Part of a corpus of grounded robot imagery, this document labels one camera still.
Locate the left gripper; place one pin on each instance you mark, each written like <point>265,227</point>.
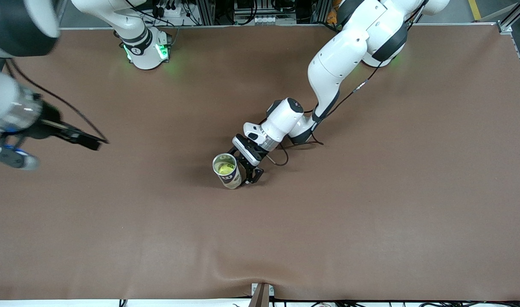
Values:
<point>245,163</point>

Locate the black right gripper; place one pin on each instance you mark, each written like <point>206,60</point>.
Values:
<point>47,121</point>

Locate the yellow-green tennis ball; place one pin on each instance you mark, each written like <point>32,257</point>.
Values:
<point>225,169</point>

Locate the clear Wilson tennis ball can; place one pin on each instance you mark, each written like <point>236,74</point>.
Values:
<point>232,181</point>

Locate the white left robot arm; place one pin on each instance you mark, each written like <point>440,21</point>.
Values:
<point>341,64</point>

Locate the long white power strip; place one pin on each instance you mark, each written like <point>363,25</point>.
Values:
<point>268,20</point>

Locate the white power strip black plugs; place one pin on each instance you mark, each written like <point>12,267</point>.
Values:
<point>170,12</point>

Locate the orange bagged items pile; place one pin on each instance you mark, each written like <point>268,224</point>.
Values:
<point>332,17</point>

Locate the brown pole grey bracket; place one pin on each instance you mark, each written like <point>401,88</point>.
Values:
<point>262,296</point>

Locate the aluminium frame post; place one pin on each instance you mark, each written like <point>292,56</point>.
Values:
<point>321,13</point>
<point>206,13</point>

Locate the aluminium frame strut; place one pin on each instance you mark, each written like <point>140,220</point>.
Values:
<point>508,22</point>

